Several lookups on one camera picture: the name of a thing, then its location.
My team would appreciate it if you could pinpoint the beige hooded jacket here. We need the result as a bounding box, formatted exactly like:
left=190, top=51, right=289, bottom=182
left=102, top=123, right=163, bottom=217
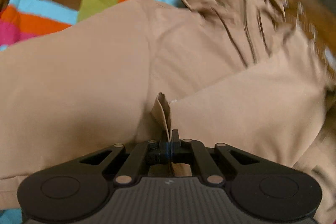
left=1, top=0, right=335, bottom=223

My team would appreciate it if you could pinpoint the brown PF patterned duvet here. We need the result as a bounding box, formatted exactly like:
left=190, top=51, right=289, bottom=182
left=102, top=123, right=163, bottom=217
left=277, top=0, right=335, bottom=79

